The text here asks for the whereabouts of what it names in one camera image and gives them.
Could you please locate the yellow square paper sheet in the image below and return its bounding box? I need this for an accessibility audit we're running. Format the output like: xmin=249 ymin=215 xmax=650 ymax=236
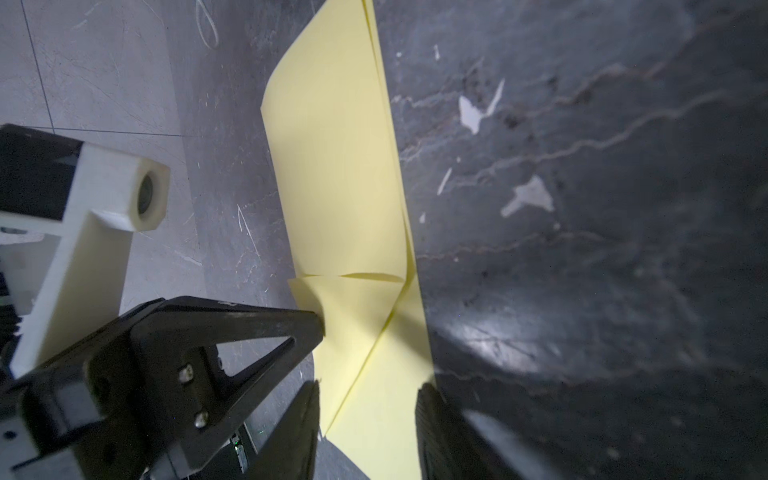
xmin=261 ymin=1 xmax=433 ymax=479

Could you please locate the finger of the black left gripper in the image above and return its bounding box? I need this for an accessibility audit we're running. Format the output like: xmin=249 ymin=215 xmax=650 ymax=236
xmin=0 ymin=295 xmax=326 ymax=480

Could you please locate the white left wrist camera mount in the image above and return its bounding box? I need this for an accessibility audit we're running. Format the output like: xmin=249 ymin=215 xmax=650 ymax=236
xmin=1 ymin=143 xmax=170 ymax=377

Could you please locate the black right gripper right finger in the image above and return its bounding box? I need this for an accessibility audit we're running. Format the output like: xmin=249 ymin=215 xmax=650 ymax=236
xmin=415 ymin=383 xmax=561 ymax=479

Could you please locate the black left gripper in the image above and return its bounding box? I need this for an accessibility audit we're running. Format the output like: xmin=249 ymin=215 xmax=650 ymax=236
xmin=0 ymin=123 xmax=84 ymax=480

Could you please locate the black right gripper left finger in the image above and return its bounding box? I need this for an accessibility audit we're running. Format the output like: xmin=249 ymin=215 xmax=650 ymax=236
xmin=248 ymin=381 xmax=320 ymax=480

